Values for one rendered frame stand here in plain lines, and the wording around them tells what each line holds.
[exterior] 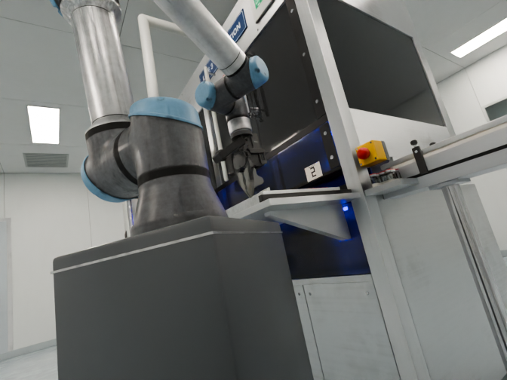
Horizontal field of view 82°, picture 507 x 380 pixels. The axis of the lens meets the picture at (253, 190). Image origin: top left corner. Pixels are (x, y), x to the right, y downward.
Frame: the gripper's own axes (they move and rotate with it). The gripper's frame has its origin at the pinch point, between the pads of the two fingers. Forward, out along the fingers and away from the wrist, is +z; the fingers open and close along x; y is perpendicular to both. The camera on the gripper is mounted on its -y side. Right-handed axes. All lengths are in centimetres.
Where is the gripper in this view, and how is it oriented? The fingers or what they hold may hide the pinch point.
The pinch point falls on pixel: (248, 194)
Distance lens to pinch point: 89.8
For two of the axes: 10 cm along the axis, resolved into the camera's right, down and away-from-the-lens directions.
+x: -5.4, 2.7, 7.9
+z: 2.1, 9.6, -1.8
